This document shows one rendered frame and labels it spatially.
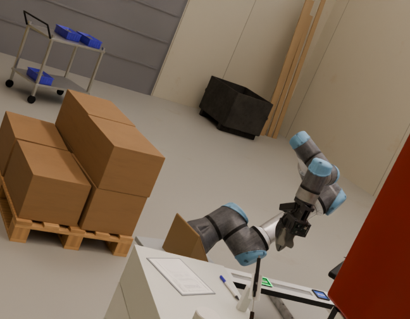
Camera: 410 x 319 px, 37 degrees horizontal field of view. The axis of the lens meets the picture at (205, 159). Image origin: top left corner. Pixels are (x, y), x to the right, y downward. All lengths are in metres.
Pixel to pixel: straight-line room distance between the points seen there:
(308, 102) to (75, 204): 7.94
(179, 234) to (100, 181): 1.56
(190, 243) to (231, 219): 0.20
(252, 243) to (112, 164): 1.68
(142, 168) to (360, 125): 6.88
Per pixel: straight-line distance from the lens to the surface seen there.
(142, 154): 3.94
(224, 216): 2.44
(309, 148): 2.21
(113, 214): 4.07
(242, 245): 2.42
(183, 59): 10.22
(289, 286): 2.34
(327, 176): 2.10
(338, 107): 10.87
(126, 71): 9.78
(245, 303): 1.97
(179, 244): 2.43
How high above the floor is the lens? 1.81
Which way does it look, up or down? 14 degrees down
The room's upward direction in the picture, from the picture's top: 23 degrees clockwise
